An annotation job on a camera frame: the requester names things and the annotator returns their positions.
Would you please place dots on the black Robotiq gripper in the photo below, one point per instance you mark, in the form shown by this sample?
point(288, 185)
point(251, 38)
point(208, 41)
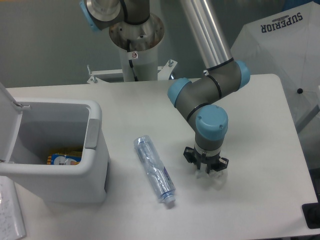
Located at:
point(212, 161)

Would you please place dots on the white plastic wrapper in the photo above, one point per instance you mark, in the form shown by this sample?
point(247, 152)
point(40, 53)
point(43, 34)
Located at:
point(213, 180)

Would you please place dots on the crushed clear plastic bottle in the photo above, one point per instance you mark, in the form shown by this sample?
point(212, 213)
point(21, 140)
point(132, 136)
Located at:
point(155, 170)

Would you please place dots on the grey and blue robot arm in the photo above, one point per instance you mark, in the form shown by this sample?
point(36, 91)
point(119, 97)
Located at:
point(194, 100)

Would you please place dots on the white plastic trash can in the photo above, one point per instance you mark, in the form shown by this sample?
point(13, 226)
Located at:
point(31, 127)

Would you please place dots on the black device at table edge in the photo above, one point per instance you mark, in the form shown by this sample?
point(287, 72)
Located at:
point(311, 212)

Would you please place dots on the yellow blue snack packet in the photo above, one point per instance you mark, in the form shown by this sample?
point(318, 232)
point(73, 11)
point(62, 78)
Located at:
point(70, 156)

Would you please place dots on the white Superior umbrella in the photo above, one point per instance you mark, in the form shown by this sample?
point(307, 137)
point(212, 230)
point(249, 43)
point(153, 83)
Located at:
point(287, 44)

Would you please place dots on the white notepad with handwriting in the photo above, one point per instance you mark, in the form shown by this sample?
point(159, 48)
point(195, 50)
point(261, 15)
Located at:
point(12, 225)

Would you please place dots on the white metal base frame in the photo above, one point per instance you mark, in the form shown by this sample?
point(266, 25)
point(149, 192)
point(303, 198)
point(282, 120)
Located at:
point(164, 72)

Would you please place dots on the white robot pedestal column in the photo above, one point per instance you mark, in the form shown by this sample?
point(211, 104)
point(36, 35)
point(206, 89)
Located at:
point(138, 45)

